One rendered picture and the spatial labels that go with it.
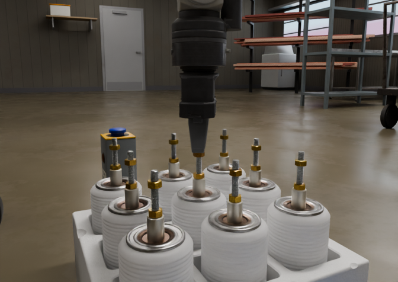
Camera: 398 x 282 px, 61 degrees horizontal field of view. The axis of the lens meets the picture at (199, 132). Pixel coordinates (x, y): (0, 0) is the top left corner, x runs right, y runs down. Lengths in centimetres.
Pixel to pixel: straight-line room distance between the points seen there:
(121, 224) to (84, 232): 15
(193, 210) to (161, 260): 16
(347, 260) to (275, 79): 926
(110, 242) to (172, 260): 15
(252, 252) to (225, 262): 4
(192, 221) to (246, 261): 13
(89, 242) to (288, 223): 33
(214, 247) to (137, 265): 11
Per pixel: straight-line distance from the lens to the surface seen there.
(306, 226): 53
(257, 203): 62
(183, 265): 44
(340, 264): 58
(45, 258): 99
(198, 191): 59
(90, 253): 59
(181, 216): 57
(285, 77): 986
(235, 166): 47
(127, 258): 43
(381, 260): 101
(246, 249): 47
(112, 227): 54
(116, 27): 949
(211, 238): 48
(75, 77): 934
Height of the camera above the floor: 46
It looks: 10 degrees down
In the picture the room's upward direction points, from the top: straight up
